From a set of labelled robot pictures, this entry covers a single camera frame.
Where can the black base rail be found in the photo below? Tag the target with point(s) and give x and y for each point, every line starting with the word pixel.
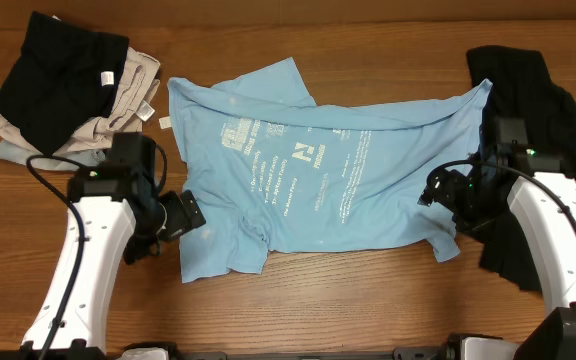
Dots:
pixel 313 356

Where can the black folded garment on stack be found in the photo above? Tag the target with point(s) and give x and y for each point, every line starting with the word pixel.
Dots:
pixel 65 75

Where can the light blue printed t-shirt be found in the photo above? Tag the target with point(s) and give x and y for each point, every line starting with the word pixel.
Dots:
pixel 273 171

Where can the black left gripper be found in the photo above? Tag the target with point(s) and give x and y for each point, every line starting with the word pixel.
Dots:
pixel 188 213

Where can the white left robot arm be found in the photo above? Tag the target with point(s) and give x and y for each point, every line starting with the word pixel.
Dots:
pixel 115 215

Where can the black garment on right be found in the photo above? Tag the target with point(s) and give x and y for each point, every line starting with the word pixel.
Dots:
pixel 522 88

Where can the beige folded garment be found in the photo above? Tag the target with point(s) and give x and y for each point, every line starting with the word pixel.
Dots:
pixel 132 108

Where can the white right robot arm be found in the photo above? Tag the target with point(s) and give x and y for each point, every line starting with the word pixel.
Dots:
pixel 542 199

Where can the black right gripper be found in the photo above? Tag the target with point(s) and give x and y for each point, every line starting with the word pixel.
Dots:
pixel 443 191

